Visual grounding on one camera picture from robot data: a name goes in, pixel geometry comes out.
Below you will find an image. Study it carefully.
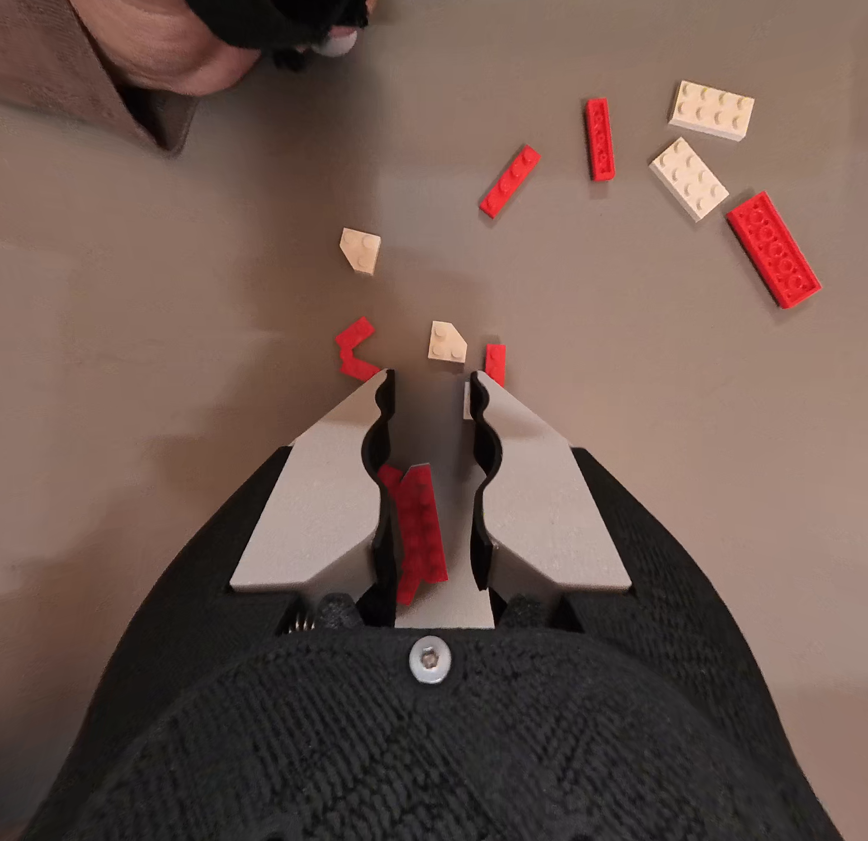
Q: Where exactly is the white lego wedge plate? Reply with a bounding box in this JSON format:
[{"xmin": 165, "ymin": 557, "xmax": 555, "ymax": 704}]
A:
[
  {"xmin": 339, "ymin": 227, "xmax": 382, "ymax": 277},
  {"xmin": 428, "ymin": 320, "xmax": 468, "ymax": 366}
]

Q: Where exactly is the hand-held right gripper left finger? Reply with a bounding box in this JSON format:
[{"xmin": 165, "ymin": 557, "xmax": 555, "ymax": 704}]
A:
[{"xmin": 229, "ymin": 369, "xmax": 400, "ymax": 611}]

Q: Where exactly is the red angled lego piece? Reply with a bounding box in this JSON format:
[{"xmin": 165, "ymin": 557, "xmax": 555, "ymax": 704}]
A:
[{"xmin": 335, "ymin": 316, "xmax": 384, "ymax": 383}]

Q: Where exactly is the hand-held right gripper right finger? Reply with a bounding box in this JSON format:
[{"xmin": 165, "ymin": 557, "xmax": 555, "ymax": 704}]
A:
[{"xmin": 468, "ymin": 370, "xmax": 633, "ymax": 594}]

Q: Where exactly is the wide red lego plate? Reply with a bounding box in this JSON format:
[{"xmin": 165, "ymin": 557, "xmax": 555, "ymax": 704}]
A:
[{"xmin": 726, "ymin": 190, "xmax": 823, "ymax": 309}]

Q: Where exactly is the person's left hand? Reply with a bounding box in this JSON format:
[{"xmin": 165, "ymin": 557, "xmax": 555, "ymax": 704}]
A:
[{"xmin": 57, "ymin": 0, "xmax": 381, "ymax": 98}]

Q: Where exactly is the red and white lego strip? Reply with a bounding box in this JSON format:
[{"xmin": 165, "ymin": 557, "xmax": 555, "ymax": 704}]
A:
[{"xmin": 462, "ymin": 343, "xmax": 507, "ymax": 421}]

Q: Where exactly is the small red lego plate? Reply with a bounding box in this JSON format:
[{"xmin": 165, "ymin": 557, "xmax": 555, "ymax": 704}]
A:
[
  {"xmin": 479, "ymin": 144, "xmax": 542, "ymax": 219},
  {"xmin": 585, "ymin": 98, "xmax": 615, "ymax": 182}
]

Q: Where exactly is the red lego wedge assembly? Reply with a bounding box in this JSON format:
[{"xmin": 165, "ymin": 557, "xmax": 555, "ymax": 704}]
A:
[{"xmin": 377, "ymin": 463, "xmax": 450, "ymax": 606}]

